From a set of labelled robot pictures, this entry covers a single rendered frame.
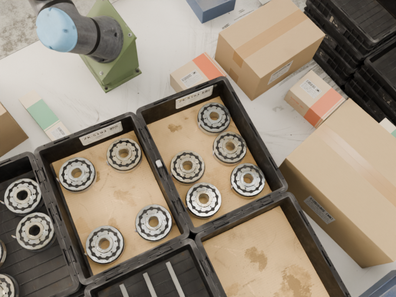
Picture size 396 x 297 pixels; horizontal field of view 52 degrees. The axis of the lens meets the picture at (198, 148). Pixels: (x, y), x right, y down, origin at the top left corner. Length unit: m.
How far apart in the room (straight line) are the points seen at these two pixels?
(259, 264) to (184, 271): 0.21
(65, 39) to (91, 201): 0.47
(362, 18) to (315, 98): 0.76
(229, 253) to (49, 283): 0.49
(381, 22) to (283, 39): 0.80
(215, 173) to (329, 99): 0.50
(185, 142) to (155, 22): 0.58
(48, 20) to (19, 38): 1.36
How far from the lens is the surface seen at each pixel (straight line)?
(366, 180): 1.27
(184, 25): 1.65
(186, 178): 1.19
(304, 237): 1.18
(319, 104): 1.47
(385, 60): 2.20
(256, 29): 1.46
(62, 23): 1.24
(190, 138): 1.26
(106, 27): 1.35
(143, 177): 1.22
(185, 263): 1.17
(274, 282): 1.20
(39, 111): 1.45
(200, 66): 1.45
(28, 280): 1.23
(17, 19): 2.70
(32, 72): 1.60
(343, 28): 2.03
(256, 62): 1.39
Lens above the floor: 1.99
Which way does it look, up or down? 68 degrees down
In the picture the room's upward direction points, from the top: 9 degrees clockwise
